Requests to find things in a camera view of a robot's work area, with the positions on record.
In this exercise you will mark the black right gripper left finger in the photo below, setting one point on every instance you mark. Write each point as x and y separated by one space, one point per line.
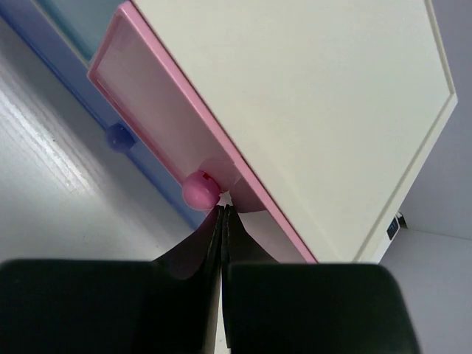
167 305

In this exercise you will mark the light blue small drawer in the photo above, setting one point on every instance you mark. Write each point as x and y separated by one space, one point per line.
81 23

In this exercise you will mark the blue wide bottom drawer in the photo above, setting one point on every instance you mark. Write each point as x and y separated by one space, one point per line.
45 41

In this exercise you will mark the pink small drawer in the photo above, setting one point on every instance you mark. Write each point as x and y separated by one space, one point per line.
145 86

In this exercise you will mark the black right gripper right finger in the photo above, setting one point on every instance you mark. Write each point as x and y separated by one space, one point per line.
272 307

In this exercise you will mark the white mini drawer cabinet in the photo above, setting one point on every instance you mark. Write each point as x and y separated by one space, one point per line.
334 105

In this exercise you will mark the black label sticker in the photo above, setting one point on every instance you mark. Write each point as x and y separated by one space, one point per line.
397 223

